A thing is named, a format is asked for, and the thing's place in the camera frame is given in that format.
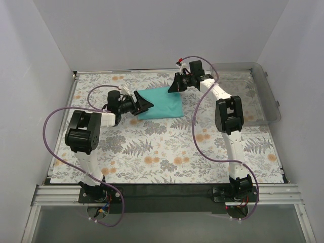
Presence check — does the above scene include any teal t shirt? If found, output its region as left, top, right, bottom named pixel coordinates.
left=138, top=87, right=184, bottom=120

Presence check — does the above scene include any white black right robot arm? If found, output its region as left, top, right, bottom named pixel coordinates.
left=168, top=59, right=253, bottom=202

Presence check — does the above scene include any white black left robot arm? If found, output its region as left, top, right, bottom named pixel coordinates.
left=65, top=90, right=154, bottom=203

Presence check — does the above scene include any floral patterned table mat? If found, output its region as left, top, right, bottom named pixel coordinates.
left=49, top=70, right=289, bottom=184

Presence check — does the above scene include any clear plastic bin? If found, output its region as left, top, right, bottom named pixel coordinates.
left=210, top=62, right=281, bottom=127

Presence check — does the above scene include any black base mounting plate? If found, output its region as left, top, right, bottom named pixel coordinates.
left=78, top=182, right=257, bottom=214

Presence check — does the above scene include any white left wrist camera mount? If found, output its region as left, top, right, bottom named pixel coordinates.
left=120, top=83, right=132, bottom=96

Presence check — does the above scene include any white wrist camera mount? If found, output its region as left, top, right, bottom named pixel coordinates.
left=176, top=58, right=189, bottom=75
left=120, top=83, right=132, bottom=96

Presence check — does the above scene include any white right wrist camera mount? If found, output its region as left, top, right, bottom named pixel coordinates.
left=176, top=58, right=189, bottom=75

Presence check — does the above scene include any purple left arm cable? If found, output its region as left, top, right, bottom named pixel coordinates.
left=43, top=85, right=125, bottom=227

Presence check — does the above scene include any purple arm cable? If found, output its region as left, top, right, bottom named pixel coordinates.
left=178, top=55, right=260, bottom=221
left=43, top=85, right=125, bottom=227

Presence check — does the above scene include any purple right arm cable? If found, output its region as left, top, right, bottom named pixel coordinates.
left=178, top=55, right=260, bottom=221

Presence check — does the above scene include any aluminium frame rail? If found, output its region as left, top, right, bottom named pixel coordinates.
left=32, top=183, right=303, bottom=206

